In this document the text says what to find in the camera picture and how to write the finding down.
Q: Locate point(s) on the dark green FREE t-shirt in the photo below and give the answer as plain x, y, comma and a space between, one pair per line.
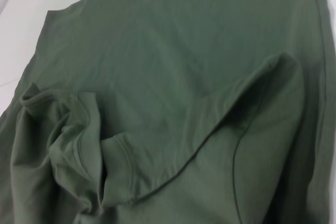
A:
170, 103

